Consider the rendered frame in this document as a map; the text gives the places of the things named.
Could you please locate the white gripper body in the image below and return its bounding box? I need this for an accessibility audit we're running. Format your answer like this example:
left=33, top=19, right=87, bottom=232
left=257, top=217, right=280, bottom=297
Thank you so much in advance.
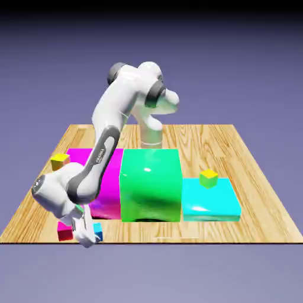
left=71, top=205, right=101, bottom=249

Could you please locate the small blue cube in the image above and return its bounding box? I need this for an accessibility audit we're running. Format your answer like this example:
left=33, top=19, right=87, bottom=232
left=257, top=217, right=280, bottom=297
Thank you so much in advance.
left=92, top=222, right=104, bottom=243

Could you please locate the small red cube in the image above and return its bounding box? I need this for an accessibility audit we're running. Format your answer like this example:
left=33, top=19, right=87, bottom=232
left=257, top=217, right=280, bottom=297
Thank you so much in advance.
left=57, top=221, right=75, bottom=242

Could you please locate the small yellow cube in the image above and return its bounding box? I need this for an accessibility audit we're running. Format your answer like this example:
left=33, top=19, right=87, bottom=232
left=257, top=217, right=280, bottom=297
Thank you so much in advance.
left=50, top=153, right=71, bottom=172
left=199, top=169, right=219, bottom=189

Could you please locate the large magenta box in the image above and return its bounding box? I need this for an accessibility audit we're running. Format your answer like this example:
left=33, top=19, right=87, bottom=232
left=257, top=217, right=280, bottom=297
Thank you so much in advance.
left=66, top=148, right=124, bottom=220

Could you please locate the large green box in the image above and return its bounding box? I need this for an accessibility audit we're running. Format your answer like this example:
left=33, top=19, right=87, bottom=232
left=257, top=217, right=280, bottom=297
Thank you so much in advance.
left=119, top=148, right=183, bottom=223

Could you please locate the large cyan box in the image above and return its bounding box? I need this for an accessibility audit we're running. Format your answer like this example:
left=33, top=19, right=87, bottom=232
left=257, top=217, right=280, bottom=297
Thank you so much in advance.
left=181, top=178, right=242, bottom=223

